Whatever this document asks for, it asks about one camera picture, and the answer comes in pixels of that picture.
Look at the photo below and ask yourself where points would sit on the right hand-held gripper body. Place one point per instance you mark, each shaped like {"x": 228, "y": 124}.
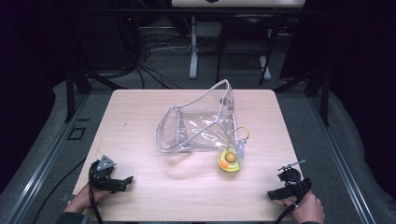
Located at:
{"x": 294, "y": 179}

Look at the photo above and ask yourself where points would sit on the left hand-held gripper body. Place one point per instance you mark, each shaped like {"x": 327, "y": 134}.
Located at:
{"x": 104, "y": 174}

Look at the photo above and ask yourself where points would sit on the clear plastic zip bag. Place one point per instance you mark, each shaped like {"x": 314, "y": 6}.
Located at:
{"x": 199, "y": 130}

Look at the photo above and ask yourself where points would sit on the person's right hand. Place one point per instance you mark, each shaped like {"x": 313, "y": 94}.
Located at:
{"x": 308, "y": 208}

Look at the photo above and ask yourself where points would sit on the person's left hand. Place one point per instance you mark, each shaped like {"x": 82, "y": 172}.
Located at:
{"x": 84, "y": 199}

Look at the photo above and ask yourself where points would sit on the black metal stand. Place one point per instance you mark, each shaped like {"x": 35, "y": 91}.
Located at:
{"x": 320, "y": 90}
{"x": 81, "y": 84}

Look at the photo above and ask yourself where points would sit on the white desk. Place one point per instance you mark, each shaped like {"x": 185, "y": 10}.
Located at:
{"x": 193, "y": 46}

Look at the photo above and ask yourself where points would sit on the black chair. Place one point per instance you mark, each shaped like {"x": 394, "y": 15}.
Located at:
{"x": 246, "y": 37}

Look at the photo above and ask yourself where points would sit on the black horizontal bar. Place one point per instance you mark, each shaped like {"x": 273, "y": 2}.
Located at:
{"x": 155, "y": 11}

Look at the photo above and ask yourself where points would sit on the aluminium floor rail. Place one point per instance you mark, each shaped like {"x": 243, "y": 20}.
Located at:
{"x": 46, "y": 161}
{"x": 342, "y": 161}

